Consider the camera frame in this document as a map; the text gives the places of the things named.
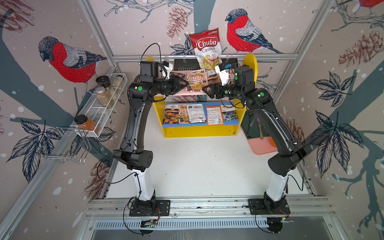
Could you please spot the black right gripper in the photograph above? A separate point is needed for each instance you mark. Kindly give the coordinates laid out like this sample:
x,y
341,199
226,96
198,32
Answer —
x,y
217,87

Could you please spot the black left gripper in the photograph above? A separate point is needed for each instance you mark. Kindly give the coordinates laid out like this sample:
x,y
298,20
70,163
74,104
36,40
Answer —
x,y
174,80

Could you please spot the black orange marigold seed bag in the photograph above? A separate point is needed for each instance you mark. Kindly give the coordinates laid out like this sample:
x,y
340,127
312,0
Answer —
x,y
213,77

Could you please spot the pink storefront seed bag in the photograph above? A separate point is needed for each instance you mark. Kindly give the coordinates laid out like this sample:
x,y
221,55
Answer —
x,y
197,80
183,114

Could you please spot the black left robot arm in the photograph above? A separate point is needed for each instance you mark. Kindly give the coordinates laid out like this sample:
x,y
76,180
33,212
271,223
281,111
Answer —
x,y
153,79

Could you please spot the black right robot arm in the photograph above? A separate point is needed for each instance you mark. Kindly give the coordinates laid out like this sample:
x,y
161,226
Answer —
x,y
290,150

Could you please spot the marigold seed bag left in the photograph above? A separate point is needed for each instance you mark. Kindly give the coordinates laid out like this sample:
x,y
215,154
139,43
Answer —
x,y
179,74

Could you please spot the orange bordered seed bag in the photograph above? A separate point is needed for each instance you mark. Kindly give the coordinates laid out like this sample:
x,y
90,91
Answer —
x,y
214,115

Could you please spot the lower marigold seed bag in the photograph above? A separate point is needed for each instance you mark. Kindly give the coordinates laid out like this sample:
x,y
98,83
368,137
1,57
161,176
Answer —
x,y
171,114

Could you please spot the blue flower seed bag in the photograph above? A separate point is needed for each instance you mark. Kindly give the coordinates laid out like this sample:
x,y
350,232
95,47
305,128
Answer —
x,y
229,113

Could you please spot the yellow two-tier shelf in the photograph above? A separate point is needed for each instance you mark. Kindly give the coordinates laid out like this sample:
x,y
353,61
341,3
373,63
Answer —
x,y
203,130

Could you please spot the red Chuba chips bag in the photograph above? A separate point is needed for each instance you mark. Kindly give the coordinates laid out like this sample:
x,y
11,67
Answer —
x,y
207,48

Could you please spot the dark green cloth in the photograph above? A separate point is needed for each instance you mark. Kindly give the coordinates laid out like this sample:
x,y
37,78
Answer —
x,y
250,126

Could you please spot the pale spice jar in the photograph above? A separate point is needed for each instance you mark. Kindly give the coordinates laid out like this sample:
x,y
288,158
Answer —
x,y
118,82

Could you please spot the pink tray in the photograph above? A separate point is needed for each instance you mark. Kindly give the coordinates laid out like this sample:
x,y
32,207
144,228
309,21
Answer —
x,y
261,147

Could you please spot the tan spice jar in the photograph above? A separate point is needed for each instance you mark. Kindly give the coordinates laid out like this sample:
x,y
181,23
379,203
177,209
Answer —
x,y
103,97

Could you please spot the orange bowl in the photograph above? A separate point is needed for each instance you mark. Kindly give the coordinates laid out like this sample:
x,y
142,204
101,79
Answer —
x,y
272,142

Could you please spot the black lid spice jar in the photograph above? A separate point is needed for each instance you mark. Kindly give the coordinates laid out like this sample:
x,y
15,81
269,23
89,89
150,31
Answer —
x,y
104,81

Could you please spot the orange spice jar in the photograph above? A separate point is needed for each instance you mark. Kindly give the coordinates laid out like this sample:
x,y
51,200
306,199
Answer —
x,y
85,123

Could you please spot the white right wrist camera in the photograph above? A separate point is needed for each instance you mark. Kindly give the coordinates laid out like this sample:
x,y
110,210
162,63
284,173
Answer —
x,y
224,73

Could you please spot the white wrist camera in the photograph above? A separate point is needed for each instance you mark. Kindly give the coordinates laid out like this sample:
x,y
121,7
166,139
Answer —
x,y
166,69
224,73

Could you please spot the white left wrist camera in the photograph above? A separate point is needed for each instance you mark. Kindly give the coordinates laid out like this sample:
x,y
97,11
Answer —
x,y
166,69

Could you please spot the white wire spice rack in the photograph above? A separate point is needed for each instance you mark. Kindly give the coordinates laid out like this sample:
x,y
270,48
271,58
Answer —
x,y
92,119

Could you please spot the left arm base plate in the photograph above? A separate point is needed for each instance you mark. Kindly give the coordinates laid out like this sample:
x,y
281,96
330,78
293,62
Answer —
x,y
150,208

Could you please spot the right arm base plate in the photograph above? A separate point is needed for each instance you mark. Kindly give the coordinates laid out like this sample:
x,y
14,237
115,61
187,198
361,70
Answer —
x,y
267,207

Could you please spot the chrome wire holder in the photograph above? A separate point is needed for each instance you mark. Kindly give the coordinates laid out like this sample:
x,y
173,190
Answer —
x,y
74,146

